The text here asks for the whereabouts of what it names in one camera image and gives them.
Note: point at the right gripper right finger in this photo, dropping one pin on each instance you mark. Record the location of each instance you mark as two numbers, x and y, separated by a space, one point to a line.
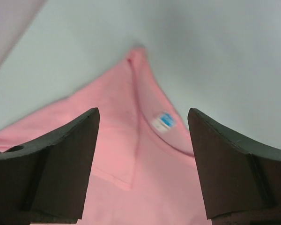
240 178

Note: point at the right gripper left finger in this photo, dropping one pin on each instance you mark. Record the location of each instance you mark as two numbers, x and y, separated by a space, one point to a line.
45 181

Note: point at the pink t shirt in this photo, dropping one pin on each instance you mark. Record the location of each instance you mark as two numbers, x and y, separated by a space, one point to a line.
143 172

